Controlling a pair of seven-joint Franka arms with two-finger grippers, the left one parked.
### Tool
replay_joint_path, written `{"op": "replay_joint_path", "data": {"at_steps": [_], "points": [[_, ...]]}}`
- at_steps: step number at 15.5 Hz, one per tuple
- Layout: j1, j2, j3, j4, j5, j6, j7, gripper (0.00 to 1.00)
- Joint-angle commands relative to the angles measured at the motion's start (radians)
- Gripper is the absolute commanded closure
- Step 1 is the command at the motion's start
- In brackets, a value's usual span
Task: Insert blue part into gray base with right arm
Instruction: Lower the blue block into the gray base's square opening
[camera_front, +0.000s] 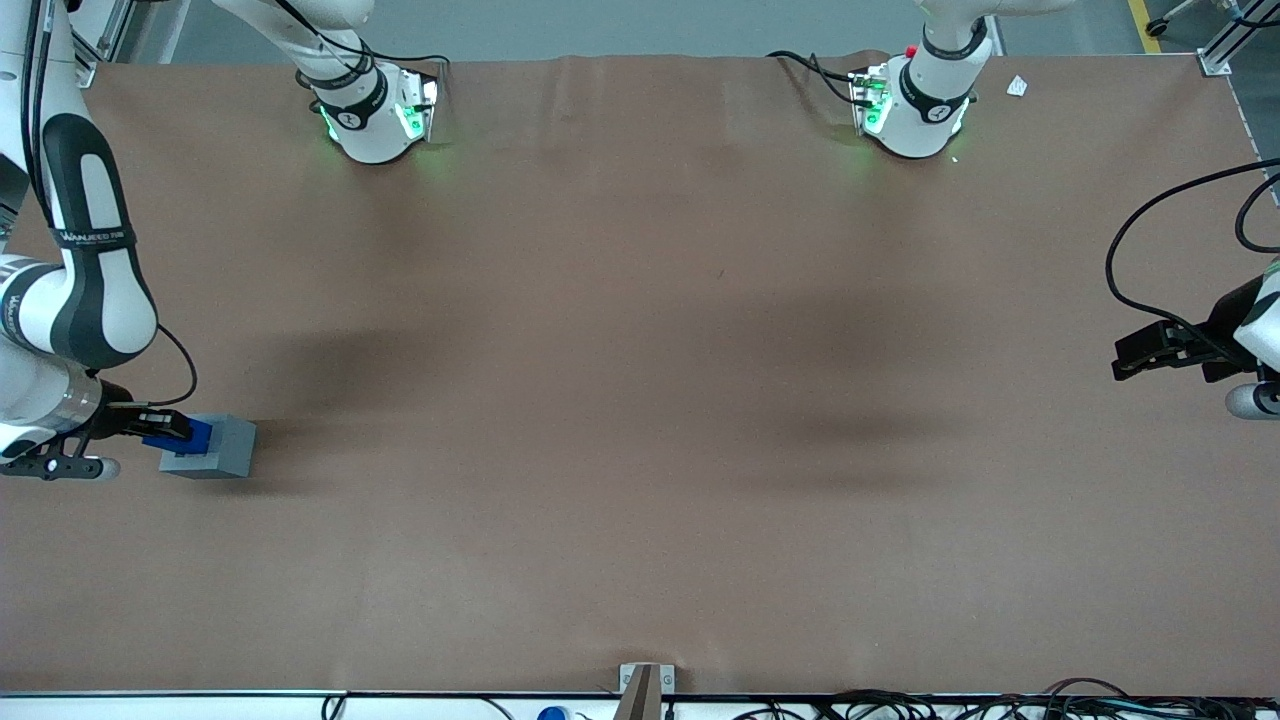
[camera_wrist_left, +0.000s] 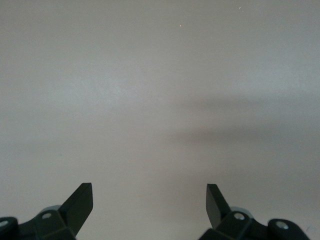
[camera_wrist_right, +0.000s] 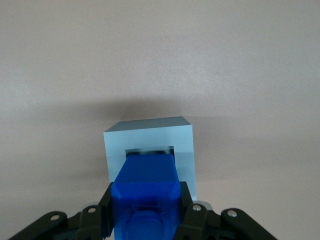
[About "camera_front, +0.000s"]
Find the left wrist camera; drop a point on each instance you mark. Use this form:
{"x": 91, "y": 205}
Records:
{"x": 1250, "y": 401}

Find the paper table cover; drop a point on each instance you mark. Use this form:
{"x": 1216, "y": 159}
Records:
{"x": 640, "y": 450}

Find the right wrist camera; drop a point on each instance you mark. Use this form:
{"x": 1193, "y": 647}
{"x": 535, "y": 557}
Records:
{"x": 100, "y": 468}

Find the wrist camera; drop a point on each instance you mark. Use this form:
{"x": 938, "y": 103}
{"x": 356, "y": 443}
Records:
{"x": 100, "y": 468}
{"x": 1250, "y": 401}

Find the aluminium frame profile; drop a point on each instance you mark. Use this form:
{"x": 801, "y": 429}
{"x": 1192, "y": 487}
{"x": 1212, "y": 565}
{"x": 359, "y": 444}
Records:
{"x": 105, "y": 30}
{"x": 1216, "y": 55}

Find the small metal bracket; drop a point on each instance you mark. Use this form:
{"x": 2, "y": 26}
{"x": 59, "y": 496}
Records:
{"x": 628, "y": 675}

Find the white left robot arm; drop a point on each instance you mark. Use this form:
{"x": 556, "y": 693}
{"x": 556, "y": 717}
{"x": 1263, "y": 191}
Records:
{"x": 930, "y": 115}

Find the blue plastic part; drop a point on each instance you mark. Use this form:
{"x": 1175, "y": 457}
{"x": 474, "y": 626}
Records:
{"x": 201, "y": 436}

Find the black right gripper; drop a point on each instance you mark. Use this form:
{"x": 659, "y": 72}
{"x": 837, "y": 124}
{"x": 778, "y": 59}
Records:
{"x": 112, "y": 418}

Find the gray square base block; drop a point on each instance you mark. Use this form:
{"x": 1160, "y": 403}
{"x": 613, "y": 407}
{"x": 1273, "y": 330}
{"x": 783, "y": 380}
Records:
{"x": 228, "y": 452}

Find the white paper scrap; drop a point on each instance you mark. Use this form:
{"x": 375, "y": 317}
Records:
{"x": 1017, "y": 86}

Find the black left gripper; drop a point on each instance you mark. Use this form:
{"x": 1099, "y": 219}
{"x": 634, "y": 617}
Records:
{"x": 1226, "y": 322}

